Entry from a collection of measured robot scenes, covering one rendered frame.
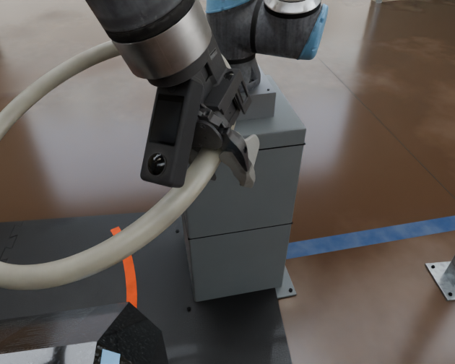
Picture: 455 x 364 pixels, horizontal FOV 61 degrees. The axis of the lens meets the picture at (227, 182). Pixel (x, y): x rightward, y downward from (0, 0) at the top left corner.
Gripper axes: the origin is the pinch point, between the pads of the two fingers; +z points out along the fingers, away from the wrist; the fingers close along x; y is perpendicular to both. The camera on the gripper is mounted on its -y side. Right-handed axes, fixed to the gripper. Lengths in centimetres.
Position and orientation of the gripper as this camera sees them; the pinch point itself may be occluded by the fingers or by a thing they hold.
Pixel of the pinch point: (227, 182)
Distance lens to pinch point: 53.2
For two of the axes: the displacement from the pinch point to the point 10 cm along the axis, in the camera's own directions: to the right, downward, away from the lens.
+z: 3.2, 5.7, 7.6
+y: 4.0, -8.1, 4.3
